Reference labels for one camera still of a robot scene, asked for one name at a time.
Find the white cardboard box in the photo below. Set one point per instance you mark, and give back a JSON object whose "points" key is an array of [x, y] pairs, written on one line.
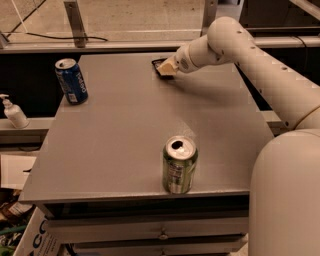
{"points": [[36, 240]]}

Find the grey drawer cabinet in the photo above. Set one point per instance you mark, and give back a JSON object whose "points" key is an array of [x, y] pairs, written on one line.
{"points": [[171, 226]]}

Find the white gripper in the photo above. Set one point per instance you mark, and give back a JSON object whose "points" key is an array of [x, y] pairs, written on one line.
{"points": [[182, 61]]}

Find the white pump bottle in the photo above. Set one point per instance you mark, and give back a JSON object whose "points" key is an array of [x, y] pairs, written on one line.
{"points": [[14, 113]]}

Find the black rxbar chocolate wrapper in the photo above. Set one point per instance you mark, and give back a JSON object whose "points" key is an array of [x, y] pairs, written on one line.
{"points": [[156, 63]]}

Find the green soda can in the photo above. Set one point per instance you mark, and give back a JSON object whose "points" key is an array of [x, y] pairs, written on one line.
{"points": [[180, 156]]}

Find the white paper sheet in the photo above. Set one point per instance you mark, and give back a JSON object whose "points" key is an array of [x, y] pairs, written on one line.
{"points": [[14, 170]]}

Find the blue pepsi can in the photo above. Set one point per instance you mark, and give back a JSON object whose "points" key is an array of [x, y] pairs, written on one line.
{"points": [[71, 81]]}

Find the metal railing frame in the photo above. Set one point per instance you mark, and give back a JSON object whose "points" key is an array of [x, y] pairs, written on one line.
{"points": [[84, 25]]}

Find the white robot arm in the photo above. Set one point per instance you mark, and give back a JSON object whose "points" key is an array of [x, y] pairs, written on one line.
{"points": [[284, 208]]}

